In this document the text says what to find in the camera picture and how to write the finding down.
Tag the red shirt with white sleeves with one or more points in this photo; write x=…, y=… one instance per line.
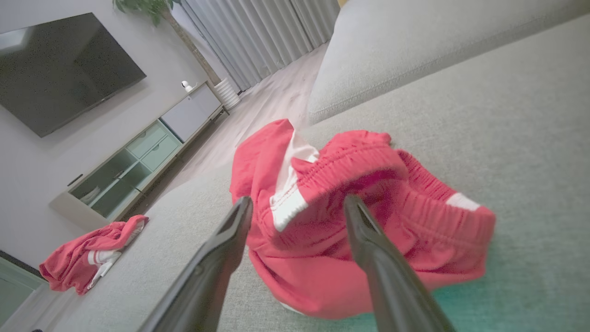
x=69, y=263

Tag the black flat screen television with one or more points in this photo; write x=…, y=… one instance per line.
x=60, y=74

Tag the grey pleated curtain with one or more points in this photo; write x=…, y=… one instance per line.
x=258, y=32

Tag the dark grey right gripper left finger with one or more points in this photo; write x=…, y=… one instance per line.
x=207, y=276

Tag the green potted tree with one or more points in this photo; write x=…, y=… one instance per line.
x=152, y=7

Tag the grey fabric sofa back cushion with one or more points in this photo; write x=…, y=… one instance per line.
x=415, y=46

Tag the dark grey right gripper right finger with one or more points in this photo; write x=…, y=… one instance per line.
x=392, y=286

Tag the white low television cabinet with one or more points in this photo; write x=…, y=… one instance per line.
x=189, y=113

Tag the white ribbed plant pot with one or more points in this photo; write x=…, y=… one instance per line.
x=228, y=94

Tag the pale green low cabinet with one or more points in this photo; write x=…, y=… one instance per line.
x=14, y=290

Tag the small white home camera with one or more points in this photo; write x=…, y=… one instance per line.
x=186, y=86

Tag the red shorts with elastic waistband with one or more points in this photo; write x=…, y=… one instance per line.
x=322, y=276

